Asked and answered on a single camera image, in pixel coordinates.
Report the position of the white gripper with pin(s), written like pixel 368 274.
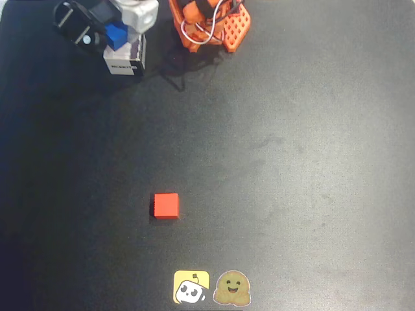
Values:
pixel 85 36

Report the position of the blue cube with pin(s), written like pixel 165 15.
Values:
pixel 116 35

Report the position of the orange and white robot arm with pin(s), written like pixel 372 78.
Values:
pixel 233 29

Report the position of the white cardboard box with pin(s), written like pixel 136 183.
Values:
pixel 123 64

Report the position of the red cube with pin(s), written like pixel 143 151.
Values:
pixel 166 205

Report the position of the black webcam on gripper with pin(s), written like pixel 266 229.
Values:
pixel 78 22

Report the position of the black table mat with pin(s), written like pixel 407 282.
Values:
pixel 324 162

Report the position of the yellow robot sticker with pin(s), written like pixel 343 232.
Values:
pixel 191 286

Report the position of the hugging face emoji sticker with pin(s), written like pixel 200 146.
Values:
pixel 231 288

